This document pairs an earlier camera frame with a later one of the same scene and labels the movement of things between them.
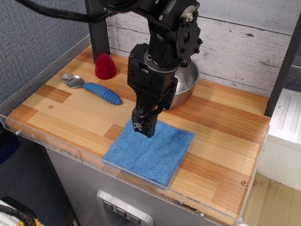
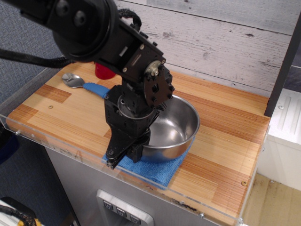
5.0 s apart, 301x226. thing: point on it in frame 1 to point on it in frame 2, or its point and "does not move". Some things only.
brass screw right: (244, 183) does not move
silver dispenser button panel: (114, 211) does not move
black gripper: (155, 91) to (130, 121)
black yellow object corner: (27, 216) does not move
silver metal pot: (188, 78) to (173, 133)
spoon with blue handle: (74, 80) does not move
